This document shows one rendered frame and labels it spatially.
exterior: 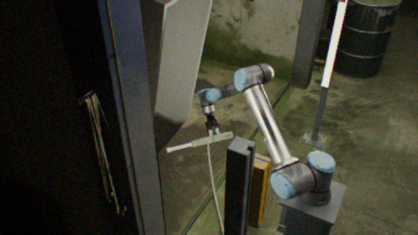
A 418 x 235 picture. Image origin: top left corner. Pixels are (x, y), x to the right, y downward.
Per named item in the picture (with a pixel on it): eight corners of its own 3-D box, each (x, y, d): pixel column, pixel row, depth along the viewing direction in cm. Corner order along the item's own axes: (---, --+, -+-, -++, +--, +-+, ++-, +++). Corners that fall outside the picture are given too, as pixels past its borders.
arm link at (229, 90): (278, 57, 212) (230, 82, 275) (260, 62, 208) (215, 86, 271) (285, 77, 212) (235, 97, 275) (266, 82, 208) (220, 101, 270)
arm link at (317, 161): (336, 185, 207) (343, 161, 197) (312, 197, 201) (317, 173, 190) (317, 168, 218) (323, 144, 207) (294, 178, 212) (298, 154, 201)
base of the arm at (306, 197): (334, 188, 219) (337, 176, 213) (326, 211, 205) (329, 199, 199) (302, 177, 226) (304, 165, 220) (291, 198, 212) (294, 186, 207)
